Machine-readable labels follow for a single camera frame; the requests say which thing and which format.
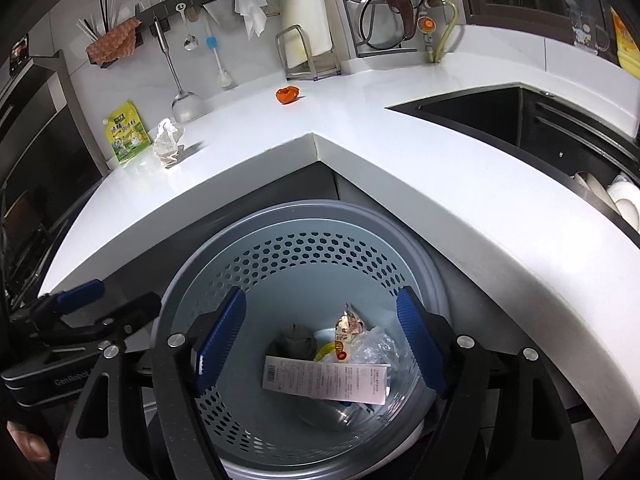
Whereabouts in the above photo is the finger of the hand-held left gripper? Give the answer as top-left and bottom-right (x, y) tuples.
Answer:
(40, 292), (163, 347)
(10, 280), (107, 330)

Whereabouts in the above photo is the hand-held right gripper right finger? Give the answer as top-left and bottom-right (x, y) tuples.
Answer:
(395, 285), (586, 480)

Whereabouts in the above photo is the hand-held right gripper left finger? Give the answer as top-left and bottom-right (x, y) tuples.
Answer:
(57, 285), (248, 480)

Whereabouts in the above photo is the clear plastic bag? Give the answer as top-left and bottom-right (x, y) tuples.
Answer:
(350, 327), (408, 393)

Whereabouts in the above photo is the dark grey cloth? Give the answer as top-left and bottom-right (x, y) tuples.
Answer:
(270, 324), (318, 360)

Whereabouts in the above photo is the red patterned snack wrapper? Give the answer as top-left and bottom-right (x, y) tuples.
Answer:
(331, 302), (368, 363)

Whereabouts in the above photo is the clear plastic wrapper white label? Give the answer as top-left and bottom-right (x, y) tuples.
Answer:
(261, 355), (392, 408)

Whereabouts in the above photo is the grey perforated trash bin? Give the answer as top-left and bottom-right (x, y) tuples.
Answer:
(152, 200), (451, 480)

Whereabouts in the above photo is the white tissue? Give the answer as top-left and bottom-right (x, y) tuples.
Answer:
(152, 117), (186, 167)

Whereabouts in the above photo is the person's left hand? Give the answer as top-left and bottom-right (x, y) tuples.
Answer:
(6, 420), (53, 463)

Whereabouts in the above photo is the black built-in oven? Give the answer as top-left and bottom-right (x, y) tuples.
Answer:
(0, 57), (108, 311)

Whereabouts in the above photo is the yellow seasoning pouch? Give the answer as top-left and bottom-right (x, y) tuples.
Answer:
(102, 100), (152, 164)

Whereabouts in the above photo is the metal spatula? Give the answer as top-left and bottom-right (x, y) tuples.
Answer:
(152, 17), (206, 123)

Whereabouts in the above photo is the black kitchen sink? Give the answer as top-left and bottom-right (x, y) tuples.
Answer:
(385, 85), (640, 196)

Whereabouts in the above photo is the stack of white dishes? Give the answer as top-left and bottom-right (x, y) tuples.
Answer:
(572, 170), (640, 233)

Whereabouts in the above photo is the orange dish cloth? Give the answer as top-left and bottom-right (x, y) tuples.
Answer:
(85, 16), (142, 67)

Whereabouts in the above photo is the blue and white brush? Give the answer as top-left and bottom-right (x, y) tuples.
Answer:
(202, 12), (236, 91)

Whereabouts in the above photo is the bunch of chopsticks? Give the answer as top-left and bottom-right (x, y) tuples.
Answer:
(76, 0), (123, 41)

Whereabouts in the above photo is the metal spoon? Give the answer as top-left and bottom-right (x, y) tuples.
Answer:
(176, 2), (199, 52)

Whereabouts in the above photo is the metal cutting board rack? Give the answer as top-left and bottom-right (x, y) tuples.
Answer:
(275, 25), (342, 82)

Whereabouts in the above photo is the glass pot lid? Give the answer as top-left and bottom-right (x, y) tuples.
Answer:
(359, 0), (426, 51)

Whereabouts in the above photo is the metal lid rack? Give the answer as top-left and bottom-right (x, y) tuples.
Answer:
(327, 0), (453, 58)

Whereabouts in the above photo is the hanging white cloth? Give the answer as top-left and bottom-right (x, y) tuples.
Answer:
(234, 0), (269, 39)

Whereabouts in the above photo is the brown pot holder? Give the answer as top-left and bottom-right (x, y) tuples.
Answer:
(385, 0), (420, 41)

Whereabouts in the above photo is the white cutting board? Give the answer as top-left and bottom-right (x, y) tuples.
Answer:
(277, 0), (335, 68)

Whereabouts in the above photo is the printed glass cup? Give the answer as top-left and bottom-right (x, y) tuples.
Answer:
(570, 7), (608, 53)

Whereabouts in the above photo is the yellow bottle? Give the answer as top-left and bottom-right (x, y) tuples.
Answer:
(610, 6), (640, 68)

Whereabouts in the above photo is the yellow gas hose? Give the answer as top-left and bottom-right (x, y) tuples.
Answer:
(434, 0), (460, 64)

